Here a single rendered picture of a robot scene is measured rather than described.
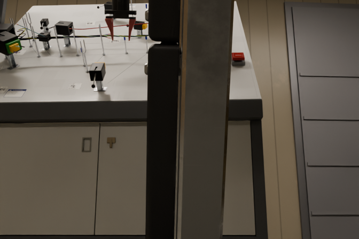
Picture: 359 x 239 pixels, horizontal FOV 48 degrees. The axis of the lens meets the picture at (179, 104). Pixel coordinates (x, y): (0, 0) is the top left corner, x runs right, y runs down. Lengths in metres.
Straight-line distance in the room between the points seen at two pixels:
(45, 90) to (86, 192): 0.43
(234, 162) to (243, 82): 0.32
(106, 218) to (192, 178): 1.21
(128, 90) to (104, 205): 0.43
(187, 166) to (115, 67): 1.45
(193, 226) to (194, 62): 0.11
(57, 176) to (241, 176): 0.65
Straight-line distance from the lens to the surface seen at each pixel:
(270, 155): 3.98
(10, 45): 1.73
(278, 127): 4.05
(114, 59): 1.76
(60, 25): 1.90
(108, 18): 1.35
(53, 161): 1.52
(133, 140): 1.46
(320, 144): 4.12
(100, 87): 1.54
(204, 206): 0.27
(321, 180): 4.07
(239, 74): 1.61
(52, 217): 1.51
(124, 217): 1.44
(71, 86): 1.61
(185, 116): 0.25
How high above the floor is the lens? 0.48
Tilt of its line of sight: 15 degrees up
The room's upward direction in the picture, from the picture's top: straight up
